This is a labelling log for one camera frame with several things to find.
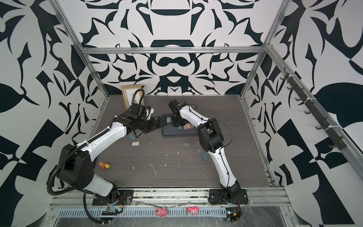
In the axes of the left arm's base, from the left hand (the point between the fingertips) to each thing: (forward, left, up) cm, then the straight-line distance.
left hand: (160, 123), depth 85 cm
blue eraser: (-15, -26, -15) cm, 34 cm away
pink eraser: (+7, -17, -14) cm, 23 cm away
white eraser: (-5, +18, -16) cm, 24 cm away
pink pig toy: (-42, -1, -13) cm, 44 cm away
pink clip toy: (-42, -17, -14) cm, 48 cm away
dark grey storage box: (+4, -4, -15) cm, 16 cm away
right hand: (+10, -10, -13) cm, 19 cm away
